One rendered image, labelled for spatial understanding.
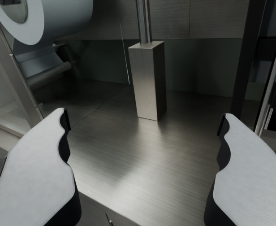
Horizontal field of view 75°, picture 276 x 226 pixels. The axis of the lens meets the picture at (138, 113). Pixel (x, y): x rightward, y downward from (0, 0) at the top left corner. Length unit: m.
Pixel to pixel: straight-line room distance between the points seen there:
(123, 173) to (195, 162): 0.20
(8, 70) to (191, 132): 0.57
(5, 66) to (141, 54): 0.38
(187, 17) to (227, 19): 0.14
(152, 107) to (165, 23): 0.36
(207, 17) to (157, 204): 0.64
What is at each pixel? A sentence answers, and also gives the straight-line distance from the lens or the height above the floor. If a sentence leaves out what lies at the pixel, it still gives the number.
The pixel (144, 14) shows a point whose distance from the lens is 0.61.
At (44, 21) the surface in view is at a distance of 0.68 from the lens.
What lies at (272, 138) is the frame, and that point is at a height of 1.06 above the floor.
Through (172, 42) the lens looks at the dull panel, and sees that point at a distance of 0.84.
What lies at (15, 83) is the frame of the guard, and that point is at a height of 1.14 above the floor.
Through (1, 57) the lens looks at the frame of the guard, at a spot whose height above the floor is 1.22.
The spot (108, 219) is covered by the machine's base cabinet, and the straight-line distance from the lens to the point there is 0.65.
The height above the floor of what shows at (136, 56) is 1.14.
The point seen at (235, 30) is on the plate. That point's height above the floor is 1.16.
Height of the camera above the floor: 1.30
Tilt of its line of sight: 32 degrees down
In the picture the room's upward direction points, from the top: 8 degrees counter-clockwise
